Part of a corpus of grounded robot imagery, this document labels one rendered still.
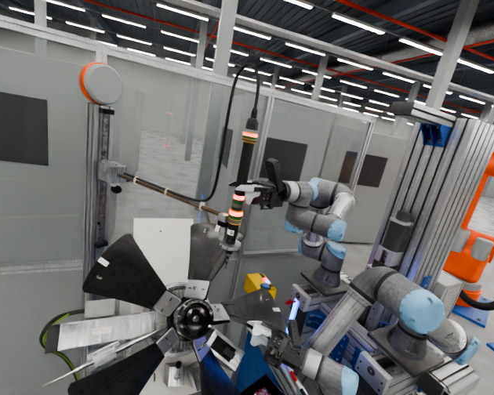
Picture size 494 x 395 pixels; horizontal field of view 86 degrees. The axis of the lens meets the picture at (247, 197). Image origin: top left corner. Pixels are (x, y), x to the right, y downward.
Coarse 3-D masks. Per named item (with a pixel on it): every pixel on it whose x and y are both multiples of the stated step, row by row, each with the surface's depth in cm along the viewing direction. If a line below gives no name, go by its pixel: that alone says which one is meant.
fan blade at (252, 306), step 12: (264, 288) 111; (228, 300) 101; (240, 300) 102; (252, 300) 103; (264, 300) 105; (228, 312) 93; (240, 312) 95; (252, 312) 97; (264, 312) 99; (276, 312) 102; (276, 324) 97
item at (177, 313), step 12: (192, 300) 85; (204, 300) 86; (180, 312) 82; (192, 312) 84; (204, 312) 85; (168, 324) 89; (180, 324) 81; (192, 324) 83; (204, 324) 84; (180, 336) 89; (192, 336) 81
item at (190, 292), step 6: (192, 282) 95; (198, 282) 94; (204, 282) 93; (186, 288) 94; (192, 288) 94; (198, 288) 92; (204, 288) 92; (186, 294) 93; (192, 294) 92; (198, 294) 91; (204, 294) 90
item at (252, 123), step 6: (252, 108) 75; (252, 114) 74; (252, 120) 74; (246, 126) 75; (252, 126) 74; (228, 228) 83; (234, 228) 83; (228, 234) 84; (234, 234) 83; (228, 240) 84; (234, 240) 84; (228, 252) 86
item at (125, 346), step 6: (156, 330) 89; (162, 330) 90; (144, 336) 87; (150, 336) 88; (126, 342) 84; (132, 342) 85; (138, 342) 86; (120, 348) 83; (126, 348) 83; (78, 366) 77; (84, 366) 78; (72, 372) 76; (60, 378) 75; (48, 384) 73
